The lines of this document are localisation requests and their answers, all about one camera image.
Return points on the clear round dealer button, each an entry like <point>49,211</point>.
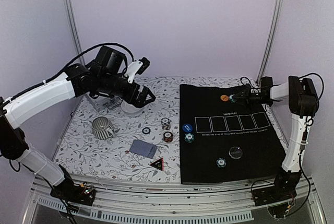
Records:
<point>235,152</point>

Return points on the striped mug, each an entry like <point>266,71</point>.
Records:
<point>102,128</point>

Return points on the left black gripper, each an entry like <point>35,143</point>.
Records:
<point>131,99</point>

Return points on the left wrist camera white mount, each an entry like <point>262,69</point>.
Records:
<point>137,67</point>

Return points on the white bowl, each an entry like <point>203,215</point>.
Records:
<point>130,110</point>

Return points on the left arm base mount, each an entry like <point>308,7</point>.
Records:
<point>81,194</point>

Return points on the right aluminium frame post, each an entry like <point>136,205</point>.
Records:
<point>270,39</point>

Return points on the black poker mat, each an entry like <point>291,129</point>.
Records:
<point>218,126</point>

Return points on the left aluminium frame post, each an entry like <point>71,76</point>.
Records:
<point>72,25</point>

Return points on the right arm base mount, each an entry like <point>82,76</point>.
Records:
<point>283,188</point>

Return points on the black red 100 chip stack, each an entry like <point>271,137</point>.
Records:
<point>168,137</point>

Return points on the blue small blind button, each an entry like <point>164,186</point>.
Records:
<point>187,128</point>

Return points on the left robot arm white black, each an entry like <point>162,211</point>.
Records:
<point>73,82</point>

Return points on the single chip on table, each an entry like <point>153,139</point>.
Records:
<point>146,130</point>

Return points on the orange big blind button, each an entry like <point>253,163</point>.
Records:
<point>224,98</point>

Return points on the clear plastic case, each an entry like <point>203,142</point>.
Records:
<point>102,103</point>

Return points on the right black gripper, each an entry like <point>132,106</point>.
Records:
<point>244,93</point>

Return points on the green blue 50 chip stack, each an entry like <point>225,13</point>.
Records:
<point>232,99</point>

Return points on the aluminium frame post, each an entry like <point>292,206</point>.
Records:
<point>72,25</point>
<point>270,39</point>

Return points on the triangular all in marker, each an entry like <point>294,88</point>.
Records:
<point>158,164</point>

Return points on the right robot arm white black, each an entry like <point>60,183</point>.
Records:
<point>303,103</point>

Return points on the front aluminium rail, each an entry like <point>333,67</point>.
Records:
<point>120,201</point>

